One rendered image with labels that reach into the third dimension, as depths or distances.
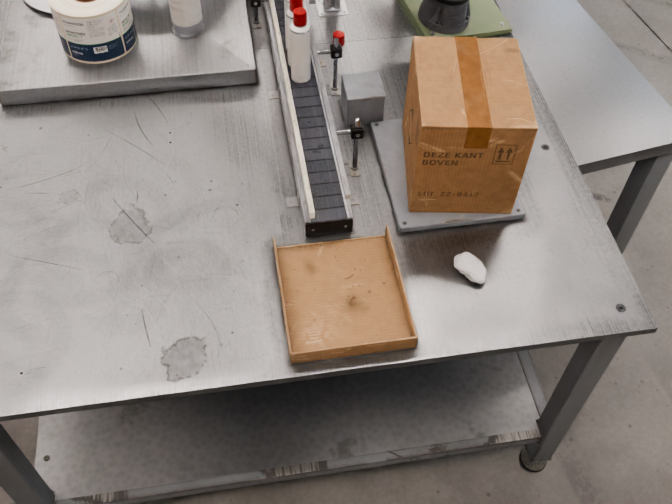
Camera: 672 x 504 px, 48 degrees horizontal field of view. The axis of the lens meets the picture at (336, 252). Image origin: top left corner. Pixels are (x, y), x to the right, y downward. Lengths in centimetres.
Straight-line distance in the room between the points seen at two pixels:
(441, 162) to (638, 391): 128
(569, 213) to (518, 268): 22
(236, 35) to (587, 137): 99
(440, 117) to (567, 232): 44
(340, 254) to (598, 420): 118
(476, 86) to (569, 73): 62
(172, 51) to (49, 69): 32
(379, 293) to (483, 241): 29
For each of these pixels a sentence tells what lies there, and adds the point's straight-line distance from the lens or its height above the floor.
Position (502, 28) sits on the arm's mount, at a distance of 234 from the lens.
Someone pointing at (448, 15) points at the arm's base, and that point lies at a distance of 225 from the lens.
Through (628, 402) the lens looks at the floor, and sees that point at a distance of 262.
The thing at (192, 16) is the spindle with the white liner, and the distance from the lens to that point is 217.
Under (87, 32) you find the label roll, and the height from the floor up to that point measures 98.
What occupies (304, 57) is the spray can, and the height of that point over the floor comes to 96.
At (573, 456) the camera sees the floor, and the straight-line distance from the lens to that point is 248.
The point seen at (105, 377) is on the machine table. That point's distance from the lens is 158.
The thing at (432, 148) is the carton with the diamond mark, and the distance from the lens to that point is 161.
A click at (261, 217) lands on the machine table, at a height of 83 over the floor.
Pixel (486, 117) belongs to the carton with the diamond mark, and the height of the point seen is 112.
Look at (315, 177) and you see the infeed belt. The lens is 178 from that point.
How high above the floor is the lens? 217
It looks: 52 degrees down
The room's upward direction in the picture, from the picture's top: 2 degrees clockwise
